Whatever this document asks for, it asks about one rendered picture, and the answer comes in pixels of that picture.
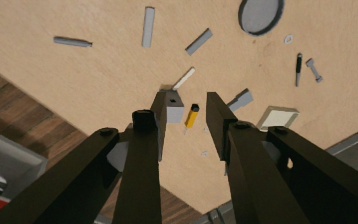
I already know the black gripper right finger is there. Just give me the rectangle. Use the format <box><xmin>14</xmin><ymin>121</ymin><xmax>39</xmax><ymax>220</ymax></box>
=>
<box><xmin>206</xmin><ymin>92</ymin><xmax>358</xmax><ymax>224</ymax></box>

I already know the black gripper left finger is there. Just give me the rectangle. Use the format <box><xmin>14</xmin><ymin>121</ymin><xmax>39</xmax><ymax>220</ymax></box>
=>
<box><xmin>0</xmin><ymin>92</ymin><xmax>167</xmax><ymax>224</ymax></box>

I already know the white bar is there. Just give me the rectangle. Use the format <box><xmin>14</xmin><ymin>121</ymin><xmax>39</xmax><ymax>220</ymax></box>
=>
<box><xmin>171</xmin><ymin>67</ymin><xmax>195</xmax><ymax>91</ymax></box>

